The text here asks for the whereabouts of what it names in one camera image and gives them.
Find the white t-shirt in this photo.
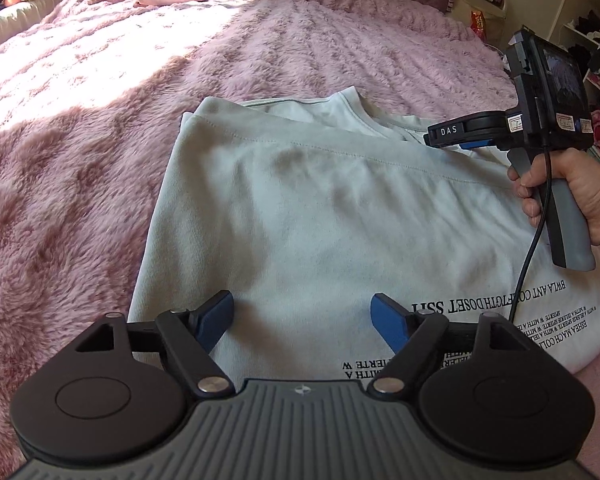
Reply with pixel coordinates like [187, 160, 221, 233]
[130, 88, 600, 382]

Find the pink fluffy blanket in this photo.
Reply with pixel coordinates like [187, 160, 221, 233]
[0, 0, 600, 470]

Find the black cable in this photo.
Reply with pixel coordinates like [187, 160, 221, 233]
[507, 147, 554, 322]

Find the red snack bag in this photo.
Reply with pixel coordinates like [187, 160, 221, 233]
[470, 10, 486, 42]

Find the person's right hand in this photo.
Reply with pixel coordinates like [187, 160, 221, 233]
[507, 148, 600, 246]

